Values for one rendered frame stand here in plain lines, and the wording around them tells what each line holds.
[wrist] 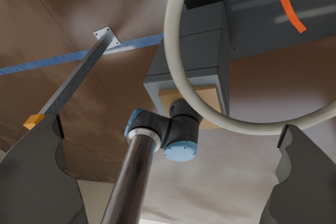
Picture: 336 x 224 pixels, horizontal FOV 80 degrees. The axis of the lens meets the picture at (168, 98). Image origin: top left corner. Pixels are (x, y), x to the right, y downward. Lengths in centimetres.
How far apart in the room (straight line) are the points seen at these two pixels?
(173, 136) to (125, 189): 34
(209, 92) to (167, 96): 22
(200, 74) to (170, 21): 62
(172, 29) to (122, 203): 50
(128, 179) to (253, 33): 147
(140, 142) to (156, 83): 36
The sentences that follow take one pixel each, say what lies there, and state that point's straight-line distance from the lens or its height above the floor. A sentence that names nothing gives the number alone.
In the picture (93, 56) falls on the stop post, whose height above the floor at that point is 34.
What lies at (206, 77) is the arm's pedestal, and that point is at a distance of 98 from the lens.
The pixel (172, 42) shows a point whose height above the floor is 125.
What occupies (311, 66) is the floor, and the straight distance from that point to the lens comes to 213.
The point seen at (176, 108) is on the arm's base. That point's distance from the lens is 103.
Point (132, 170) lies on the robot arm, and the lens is 74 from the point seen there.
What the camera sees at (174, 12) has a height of 124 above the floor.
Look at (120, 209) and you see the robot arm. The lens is 67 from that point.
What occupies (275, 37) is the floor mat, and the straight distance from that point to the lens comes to 186.
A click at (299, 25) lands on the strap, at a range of 185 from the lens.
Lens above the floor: 159
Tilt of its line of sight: 41 degrees down
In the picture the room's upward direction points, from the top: 164 degrees counter-clockwise
